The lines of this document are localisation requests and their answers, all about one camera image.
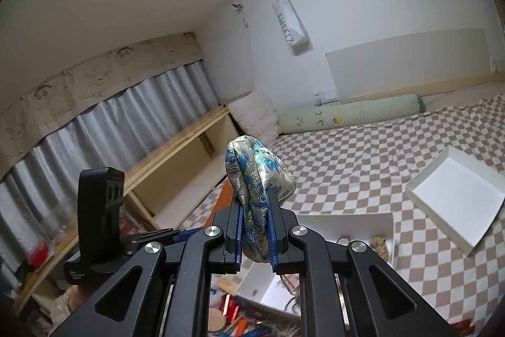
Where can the white wall panel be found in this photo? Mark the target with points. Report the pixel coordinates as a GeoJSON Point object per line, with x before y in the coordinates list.
{"type": "Point", "coordinates": [406, 60]}

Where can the blue gold brocade pouch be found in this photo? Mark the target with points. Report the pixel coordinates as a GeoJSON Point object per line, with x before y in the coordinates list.
{"type": "Point", "coordinates": [256, 179]}

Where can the grey curtain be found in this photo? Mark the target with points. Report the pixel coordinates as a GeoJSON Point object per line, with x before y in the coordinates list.
{"type": "Point", "coordinates": [118, 116]}

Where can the checkered bed sheet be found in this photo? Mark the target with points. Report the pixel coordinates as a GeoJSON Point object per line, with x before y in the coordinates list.
{"type": "Point", "coordinates": [355, 163]}

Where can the white wall switch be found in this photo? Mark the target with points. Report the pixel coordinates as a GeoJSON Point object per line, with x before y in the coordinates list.
{"type": "Point", "coordinates": [327, 97]}

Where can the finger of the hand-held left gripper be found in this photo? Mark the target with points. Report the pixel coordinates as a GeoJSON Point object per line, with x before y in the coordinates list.
{"type": "Point", "coordinates": [173, 236]}

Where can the red foil wrapped pack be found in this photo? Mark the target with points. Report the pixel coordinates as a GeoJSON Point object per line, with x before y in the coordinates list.
{"type": "Point", "coordinates": [231, 311]}

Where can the clear doll display case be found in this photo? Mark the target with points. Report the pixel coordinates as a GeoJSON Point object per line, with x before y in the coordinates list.
{"type": "Point", "coordinates": [59, 218]}

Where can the wooden bedside shelf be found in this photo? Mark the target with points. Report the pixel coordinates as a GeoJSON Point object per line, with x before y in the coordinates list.
{"type": "Point", "coordinates": [177, 147]}

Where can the wooden bed rail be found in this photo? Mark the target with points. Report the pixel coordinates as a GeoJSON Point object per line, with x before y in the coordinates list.
{"type": "Point", "coordinates": [453, 86]}

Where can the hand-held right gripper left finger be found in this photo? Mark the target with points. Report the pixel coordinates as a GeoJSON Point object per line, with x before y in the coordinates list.
{"type": "Point", "coordinates": [225, 242]}

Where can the white hanging bag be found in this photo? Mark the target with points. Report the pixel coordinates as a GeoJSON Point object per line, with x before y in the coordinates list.
{"type": "Point", "coordinates": [290, 25]}

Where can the white fluffy pillow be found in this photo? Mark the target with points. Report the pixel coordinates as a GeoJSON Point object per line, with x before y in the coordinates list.
{"type": "Point", "coordinates": [252, 116]}

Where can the white box lid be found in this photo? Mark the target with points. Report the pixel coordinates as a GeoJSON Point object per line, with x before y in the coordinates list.
{"type": "Point", "coordinates": [453, 199]}

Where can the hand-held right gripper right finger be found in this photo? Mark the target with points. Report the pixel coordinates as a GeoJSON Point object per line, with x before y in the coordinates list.
{"type": "Point", "coordinates": [315, 254]}

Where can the green bolster pillow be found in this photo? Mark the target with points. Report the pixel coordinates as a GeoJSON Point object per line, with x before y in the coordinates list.
{"type": "Point", "coordinates": [355, 114]}

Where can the white cardboard box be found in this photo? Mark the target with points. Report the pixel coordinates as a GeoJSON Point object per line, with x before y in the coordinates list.
{"type": "Point", "coordinates": [335, 226]}

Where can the bamboo jar lid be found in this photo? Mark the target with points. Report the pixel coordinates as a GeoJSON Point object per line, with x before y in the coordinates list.
{"type": "Point", "coordinates": [216, 321]}

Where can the wall hook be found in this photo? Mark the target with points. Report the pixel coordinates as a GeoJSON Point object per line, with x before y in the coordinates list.
{"type": "Point", "coordinates": [238, 7]}

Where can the person's left forearm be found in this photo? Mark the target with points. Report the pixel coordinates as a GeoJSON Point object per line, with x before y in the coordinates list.
{"type": "Point", "coordinates": [67, 305]}

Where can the beige printed valance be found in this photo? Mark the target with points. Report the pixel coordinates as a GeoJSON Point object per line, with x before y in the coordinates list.
{"type": "Point", "coordinates": [98, 72]}

